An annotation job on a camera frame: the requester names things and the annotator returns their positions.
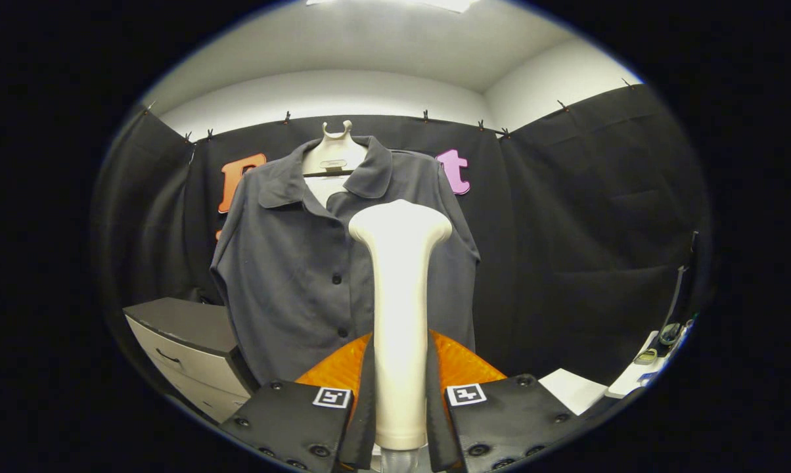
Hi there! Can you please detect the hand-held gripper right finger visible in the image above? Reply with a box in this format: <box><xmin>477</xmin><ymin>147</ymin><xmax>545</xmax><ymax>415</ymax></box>
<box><xmin>425</xmin><ymin>328</ymin><xmax>583</xmax><ymax>472</ymax></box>

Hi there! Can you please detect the row of black clips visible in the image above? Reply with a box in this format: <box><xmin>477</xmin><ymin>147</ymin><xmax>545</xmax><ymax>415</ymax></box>
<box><xmin>143</xmin><ymin>79</ymin><xmax>636</xmax><ymax>142</ymax></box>

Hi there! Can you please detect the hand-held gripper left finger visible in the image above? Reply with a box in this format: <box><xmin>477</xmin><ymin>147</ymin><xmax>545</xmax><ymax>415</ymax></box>
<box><xmin>219</xmin><ymin>332</ymin><xmax>376</xmax><ymax>472</ymax></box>

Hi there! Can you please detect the white side table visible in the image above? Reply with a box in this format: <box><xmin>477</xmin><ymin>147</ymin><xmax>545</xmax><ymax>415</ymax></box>
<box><xmin>606</xmin><ymin>330</ymin><xmax>682</xmax><ymax>399</ymax></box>

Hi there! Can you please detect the white ironing board form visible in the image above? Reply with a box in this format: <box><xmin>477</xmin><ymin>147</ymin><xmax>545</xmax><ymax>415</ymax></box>
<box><xmin>304</xmin><ymin>176</ymin><xmax>347</xmax><ymax>210</ymax></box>

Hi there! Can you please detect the grey button shirt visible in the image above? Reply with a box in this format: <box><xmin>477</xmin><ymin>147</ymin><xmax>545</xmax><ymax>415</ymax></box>
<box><xmin>210</xmin><ymin>136</ymin><xmax>482</xmax><ymax>385</ymax></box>

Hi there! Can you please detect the grey drawer cabinet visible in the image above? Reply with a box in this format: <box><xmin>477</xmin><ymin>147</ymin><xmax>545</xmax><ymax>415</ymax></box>
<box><xmin>123</xmin><ymin>297</ymin><xmax>258</xmax><ymax>424</ymax></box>

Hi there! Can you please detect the cream garment steamer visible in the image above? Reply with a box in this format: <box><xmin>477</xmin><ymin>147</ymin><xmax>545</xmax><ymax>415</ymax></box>
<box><xmin>348</xmin><ymin>199</ymin><xmax>453</xmax><ymax>473</ymax></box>

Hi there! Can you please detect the white box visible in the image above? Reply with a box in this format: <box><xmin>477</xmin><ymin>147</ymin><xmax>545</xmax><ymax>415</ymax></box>
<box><xmin>539</xmin><ymin>368</ymin><xmax>608</xmax><ymax>416</ymax></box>

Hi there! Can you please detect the ceiling light panel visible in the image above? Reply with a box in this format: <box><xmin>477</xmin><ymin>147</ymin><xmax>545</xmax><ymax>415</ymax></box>
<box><xmin>307</xmin><ymin>0</ymin><xmax>482</xmax><ymax>14</ymax></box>

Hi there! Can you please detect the black backdrop cloth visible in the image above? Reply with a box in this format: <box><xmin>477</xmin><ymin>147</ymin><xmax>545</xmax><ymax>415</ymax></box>
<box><xmin>93</xmin><ymin>84</ymin><xmax>715</xmax><ymax>395</ymax></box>

